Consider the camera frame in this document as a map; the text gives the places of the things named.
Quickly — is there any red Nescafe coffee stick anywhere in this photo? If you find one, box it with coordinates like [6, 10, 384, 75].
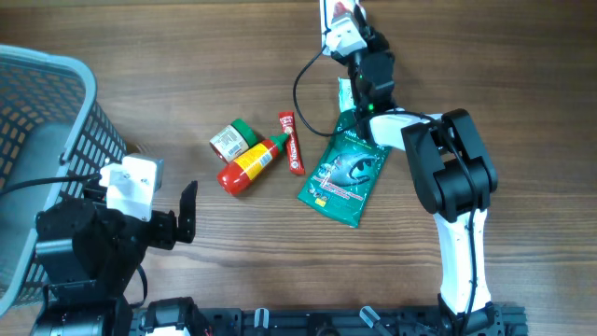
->
[278, 111, 305, 175]

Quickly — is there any white barcode scanner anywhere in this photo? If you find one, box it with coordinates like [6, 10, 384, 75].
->
[319, 0, 332, 47]

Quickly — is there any light green tissue pack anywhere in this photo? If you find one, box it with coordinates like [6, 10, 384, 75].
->
[338, 77, 355, 113]

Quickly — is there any red sauce bottle green cap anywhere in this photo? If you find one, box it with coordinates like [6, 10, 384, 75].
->
[217, 133, 289, 195]

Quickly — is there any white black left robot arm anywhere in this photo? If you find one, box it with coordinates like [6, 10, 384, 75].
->
[31, 181, 213, 335]

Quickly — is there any small red snack packet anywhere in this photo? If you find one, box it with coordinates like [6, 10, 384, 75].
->
[332, 0, 357, 19]

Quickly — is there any green 3M gloves pack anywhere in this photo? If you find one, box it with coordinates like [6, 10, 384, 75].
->
[298, 111, 391, 228]

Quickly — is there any small jar green lid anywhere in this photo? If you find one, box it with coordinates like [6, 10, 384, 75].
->
[209, 119, 258, 163]

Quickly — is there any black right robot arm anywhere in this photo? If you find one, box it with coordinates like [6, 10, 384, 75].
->
[320, 1, 497, 335]

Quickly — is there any grey plastic mesh basket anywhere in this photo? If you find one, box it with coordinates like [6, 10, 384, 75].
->
[1, 45, 127, 313]

